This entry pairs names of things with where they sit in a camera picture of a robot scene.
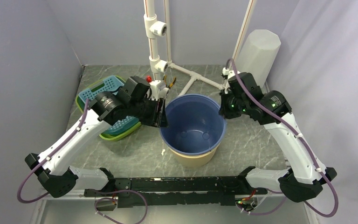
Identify yellow handled pliers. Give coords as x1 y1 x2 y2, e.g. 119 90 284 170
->
163 75 177 89

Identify blue and cream bucket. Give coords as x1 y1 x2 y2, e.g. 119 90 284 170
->
160 94 227 156

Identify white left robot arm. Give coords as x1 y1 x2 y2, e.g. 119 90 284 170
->
25 76 170 198

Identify white octagonal plastic container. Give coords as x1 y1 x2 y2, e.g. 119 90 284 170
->
235 29 281 87

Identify teal perforated plastic basket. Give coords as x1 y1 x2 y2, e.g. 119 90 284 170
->
78 75 143 137

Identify green plastic tray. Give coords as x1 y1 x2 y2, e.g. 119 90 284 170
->
75 75 143 142

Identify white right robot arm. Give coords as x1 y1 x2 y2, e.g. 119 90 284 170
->
219 70 326 203

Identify cream yellow outer bucket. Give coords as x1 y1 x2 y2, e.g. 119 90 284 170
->
170 146 218 168

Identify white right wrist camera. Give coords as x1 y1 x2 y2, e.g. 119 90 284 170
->
222 68 235 94

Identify black base bar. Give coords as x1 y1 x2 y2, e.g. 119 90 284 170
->
83 176 267 208

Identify white PVC pipe frame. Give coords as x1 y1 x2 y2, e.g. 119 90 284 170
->
143 0 258 98

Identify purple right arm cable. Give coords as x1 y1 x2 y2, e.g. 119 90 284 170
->
226 58 339 217

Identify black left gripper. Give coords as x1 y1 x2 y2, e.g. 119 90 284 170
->
129 96 169 128

